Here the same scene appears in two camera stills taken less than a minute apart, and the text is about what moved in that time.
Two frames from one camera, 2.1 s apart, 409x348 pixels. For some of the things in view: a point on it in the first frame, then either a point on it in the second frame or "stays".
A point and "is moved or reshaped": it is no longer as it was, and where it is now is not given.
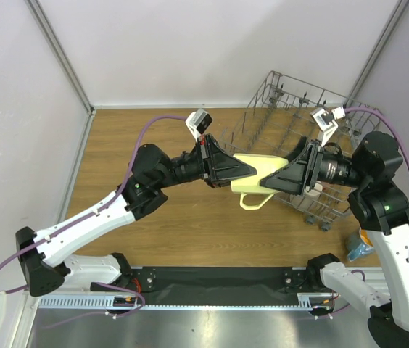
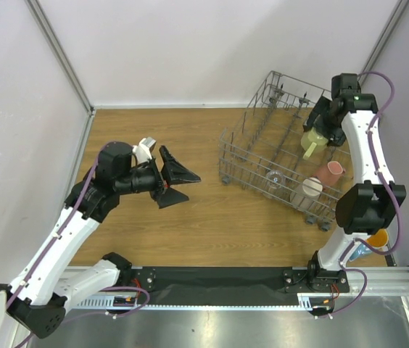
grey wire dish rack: [320, 172] stays
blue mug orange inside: [366, 246] stays
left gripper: [217, 168] -> [173, 173]
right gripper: [310, 168] -> [320, 118]
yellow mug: [253, 195] is moved or reshaped
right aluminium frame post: [375, 48] stays
